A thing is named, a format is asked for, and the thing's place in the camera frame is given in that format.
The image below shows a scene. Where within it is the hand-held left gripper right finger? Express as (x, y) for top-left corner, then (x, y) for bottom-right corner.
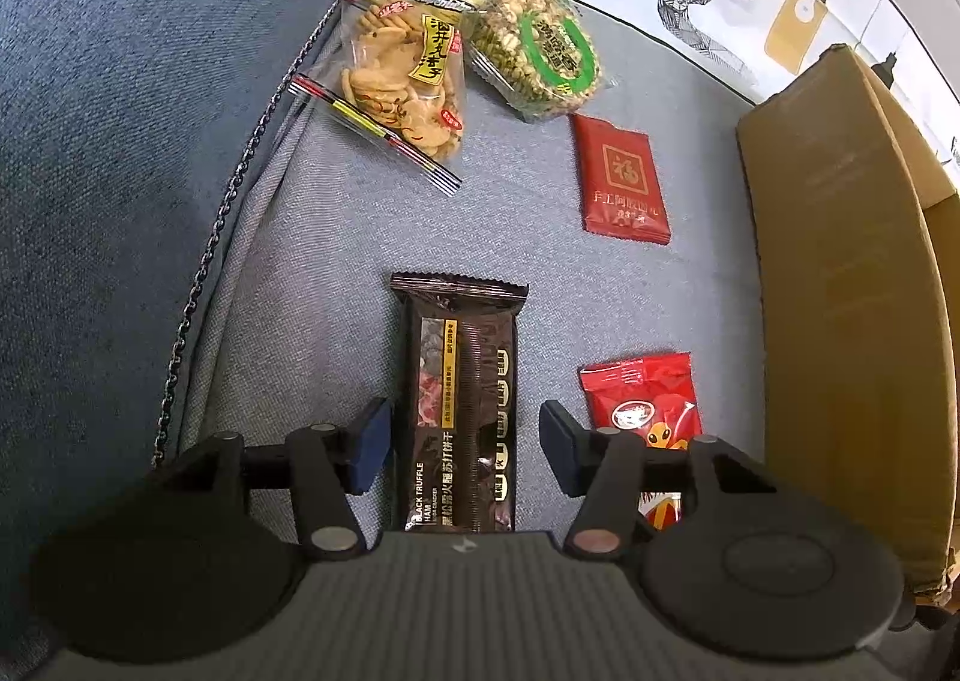
(540, 400), (785, 563)

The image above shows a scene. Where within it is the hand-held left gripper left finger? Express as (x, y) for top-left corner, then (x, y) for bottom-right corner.
(154, 397), (395, 563)

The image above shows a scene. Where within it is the black cracker packet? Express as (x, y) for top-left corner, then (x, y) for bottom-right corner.
(388, 271), (530, 533)

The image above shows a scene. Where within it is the brown cardboard box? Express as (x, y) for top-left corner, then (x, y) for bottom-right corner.
(735, 43), (960, 608)

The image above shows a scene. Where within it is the green label puffed snack packet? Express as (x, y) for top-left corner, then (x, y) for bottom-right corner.
(463, 0), (620, 125)

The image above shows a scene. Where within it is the red snack packet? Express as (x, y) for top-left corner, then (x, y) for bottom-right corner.
(577, 351), (704, 536)

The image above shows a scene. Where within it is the grey deer print sofa cover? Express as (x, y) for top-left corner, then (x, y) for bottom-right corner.
(154, 0), (960, 554)

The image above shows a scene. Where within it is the flat dark red sachet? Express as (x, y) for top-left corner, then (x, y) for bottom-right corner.
(568, 112), (674, 247)

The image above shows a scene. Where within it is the clear bag of round crackers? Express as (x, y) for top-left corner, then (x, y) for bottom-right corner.
(289, 0), (470, 196)

